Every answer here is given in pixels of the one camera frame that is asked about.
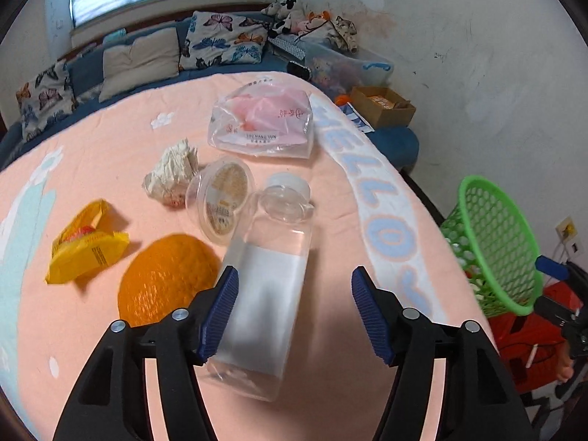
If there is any clear jelly cup yellow lid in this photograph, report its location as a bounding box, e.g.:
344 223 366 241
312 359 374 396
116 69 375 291
185 157 255 245

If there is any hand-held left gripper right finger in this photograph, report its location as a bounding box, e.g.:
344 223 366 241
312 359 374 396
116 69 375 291
351 265 536 441

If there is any red plastic stool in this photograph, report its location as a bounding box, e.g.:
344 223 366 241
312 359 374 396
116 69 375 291
487 280 580 396

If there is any black and white cow plush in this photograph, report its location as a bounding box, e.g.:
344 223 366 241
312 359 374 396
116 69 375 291
266 0 306 37

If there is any clear square plastic bottle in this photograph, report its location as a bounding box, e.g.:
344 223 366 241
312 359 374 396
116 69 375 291
195 172 318 402

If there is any butterfly print pillow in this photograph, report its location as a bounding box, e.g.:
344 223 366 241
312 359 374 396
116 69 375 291
179 10 269 72
16 61 76 141

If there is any yellow snack wrapper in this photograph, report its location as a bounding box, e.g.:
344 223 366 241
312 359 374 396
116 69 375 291
44 199 130 284

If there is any green plastic basket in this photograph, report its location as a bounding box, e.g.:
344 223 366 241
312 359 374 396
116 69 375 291
441 175 545 318

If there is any clear plastic storage box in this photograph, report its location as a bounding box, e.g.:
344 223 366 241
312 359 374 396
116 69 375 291
301 39 396 97

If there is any person's right hand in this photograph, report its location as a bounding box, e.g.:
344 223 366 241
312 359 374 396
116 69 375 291
553 361 576 398

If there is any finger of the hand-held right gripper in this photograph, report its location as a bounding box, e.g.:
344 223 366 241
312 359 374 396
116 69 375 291
535 256 588 292
533 295 578 327

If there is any white wall socket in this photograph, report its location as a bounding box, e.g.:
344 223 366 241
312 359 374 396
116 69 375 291
555 215 584 255

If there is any white tissue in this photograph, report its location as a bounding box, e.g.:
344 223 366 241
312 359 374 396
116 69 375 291
142 138 199 207

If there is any blue sofa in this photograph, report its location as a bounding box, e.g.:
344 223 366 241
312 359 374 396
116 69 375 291
0 11 421 175

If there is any blue and white paper sheet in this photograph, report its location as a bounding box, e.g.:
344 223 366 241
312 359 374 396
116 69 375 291
342 101 375 134

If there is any orange fox plush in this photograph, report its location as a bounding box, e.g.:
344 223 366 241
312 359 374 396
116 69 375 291
298 11 331 33

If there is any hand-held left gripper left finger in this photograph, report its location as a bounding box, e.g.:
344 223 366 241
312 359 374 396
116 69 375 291
53 264 240 441

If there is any orange fruit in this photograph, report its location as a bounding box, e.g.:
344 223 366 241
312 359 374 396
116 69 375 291
118 234 222 329

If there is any brown cardboard box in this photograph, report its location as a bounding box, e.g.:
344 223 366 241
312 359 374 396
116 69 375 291
350 85 416 129

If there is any clear plastic bag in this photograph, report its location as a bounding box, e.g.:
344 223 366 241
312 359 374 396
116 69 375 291
207 78 318 159

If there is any beige patterned cloth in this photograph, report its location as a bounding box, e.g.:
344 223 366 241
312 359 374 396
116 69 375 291
328 16 359 53

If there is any beige pillow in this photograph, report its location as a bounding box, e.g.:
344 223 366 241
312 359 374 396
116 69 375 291
98 28 181 102

